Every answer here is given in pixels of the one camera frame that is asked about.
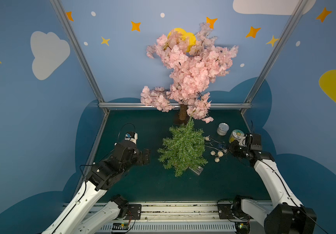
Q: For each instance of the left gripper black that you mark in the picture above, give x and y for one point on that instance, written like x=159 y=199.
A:
x=144 y=156

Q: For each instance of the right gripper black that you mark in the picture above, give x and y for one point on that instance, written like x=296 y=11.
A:
x=235 y=150

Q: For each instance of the string lights with rattan balls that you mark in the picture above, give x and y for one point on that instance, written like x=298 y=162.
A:
x=218 y=149

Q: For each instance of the small green christmas tree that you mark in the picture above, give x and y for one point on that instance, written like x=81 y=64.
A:
x=184 y=149

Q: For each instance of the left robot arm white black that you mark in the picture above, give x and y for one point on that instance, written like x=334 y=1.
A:
x=101 y=177

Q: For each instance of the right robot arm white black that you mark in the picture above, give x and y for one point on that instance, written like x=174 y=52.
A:
x=289 y=215

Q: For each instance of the clear acrylic tree base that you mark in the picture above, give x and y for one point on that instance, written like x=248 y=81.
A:
x=197 y=170

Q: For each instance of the pink cherry blossom tree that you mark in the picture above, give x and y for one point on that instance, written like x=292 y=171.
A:
x=195 y=62

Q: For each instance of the yellow green labelled can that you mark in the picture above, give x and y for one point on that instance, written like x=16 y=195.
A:
x=237 y=135

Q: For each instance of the silver tin can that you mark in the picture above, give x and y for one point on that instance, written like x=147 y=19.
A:
x=222 y=129

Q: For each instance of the small circuit board left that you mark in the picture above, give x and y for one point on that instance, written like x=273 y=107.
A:
x=118 y=227

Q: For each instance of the small circuit board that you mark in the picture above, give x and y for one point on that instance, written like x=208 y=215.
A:
x=118 y=227
x=242 y=228

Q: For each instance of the small circuit board right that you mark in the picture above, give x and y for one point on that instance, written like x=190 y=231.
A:
x=242 y=228

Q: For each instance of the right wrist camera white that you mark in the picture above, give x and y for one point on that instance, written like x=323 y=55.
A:
x=243 y=141

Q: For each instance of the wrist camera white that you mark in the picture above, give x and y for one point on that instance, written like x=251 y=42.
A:
x=131 y=136
x=243 y=141

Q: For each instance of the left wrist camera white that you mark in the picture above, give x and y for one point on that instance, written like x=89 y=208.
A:
x=131 y=136

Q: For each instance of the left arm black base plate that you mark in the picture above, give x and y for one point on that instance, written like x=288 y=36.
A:
x=130 y=211

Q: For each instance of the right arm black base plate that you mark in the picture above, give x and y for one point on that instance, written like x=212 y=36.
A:
x=225 y=211

